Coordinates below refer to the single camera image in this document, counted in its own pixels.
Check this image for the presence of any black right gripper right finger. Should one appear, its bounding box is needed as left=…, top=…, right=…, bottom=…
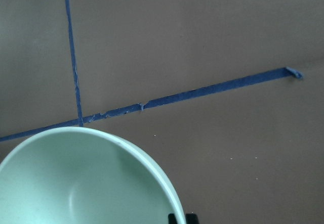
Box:
left=185, top=213, right=199, bottom=224

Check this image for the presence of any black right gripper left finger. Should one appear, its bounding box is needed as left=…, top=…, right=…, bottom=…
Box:
left=168, top=213, right=178, bottom=224

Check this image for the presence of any green bowl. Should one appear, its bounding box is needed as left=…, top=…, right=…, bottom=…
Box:
left=1, top=127, right=186, bottom=223

